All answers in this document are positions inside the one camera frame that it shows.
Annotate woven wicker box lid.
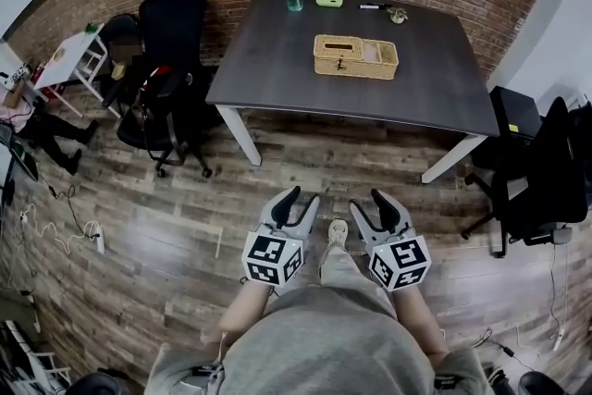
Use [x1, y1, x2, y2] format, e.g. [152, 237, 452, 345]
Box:
[314, 34, 367, 61]

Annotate black office chair with jacket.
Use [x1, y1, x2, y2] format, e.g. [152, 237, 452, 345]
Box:
[115, 0, 215, 180]

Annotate red and black bag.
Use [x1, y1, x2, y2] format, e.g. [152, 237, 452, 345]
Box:
[137, 65, 194, 108]

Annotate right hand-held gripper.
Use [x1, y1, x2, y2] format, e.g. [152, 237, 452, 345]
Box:
[348, 189, 433, 293]

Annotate person's left forearm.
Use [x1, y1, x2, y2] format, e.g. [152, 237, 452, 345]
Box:
[218, 278, 275, 335]

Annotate person's grey trouser leg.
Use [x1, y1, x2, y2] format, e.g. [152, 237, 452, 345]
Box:
[317, 243, 400, 320]

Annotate person's right forearm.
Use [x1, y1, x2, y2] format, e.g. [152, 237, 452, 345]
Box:
[391, 285, 450, 363]

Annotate small white side table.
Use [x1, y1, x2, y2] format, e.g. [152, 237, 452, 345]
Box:
[32, 22, 123, 120]

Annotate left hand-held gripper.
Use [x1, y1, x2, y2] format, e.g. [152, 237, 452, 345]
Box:
[240, 185, 322, 289]

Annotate black mesh office chair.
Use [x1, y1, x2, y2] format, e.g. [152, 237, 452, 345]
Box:
[461, 96, 592, 259]

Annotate white floor cable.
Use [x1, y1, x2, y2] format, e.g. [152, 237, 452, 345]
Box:
[17, 202, 101, 256]

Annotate black floor cable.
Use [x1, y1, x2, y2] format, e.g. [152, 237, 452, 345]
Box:
[470, 327, 526, 361]

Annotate white wire rack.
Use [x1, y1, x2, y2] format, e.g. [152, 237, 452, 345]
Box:
[0, 317, 74, 390]

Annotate black cabinet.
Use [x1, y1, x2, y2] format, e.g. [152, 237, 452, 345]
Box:
[470, 84, 543, 170]

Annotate person's beige shoe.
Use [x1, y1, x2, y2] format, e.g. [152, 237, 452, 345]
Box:
[327, 218, 350, 248]

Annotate woven wicker box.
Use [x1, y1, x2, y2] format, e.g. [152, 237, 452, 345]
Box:
[313, 33, 401, 80]

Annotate white power strip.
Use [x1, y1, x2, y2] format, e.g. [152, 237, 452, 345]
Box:
[93, 220, 107, 255]

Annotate dark grey table white legs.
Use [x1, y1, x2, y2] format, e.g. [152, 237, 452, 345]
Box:
[204, 0, 502, 185]

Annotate white hanging cable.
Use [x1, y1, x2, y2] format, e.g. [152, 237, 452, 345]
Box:
[549, 243, 571, 352]

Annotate person's grey sweatshirt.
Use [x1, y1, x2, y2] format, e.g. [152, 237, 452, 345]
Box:
[146, 283, 497, 395]

